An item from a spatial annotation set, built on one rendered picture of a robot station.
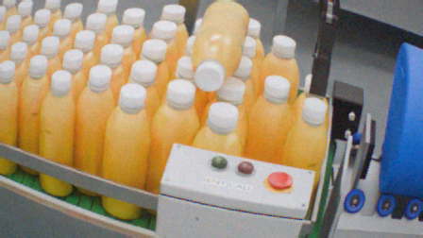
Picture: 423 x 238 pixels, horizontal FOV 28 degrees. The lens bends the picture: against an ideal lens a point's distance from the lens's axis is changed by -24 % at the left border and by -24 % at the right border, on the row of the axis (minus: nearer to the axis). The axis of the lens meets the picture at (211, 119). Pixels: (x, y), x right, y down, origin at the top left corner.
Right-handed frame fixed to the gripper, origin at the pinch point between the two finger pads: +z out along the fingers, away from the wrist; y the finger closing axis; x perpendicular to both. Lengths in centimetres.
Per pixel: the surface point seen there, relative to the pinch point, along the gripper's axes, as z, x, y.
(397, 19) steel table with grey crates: 85, -48, 246
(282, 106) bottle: 5.3, 5.3, -5.2
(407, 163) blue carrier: 5.7, -20.3, -13.2
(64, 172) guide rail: 17.0, 36.2, -19.8
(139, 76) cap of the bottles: 3.0, 26.5, -9.6
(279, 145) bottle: 11.1, 4.6, -6.9
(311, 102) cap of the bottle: 2.1, 1.0, -7.5
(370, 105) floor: 114, -35, 204
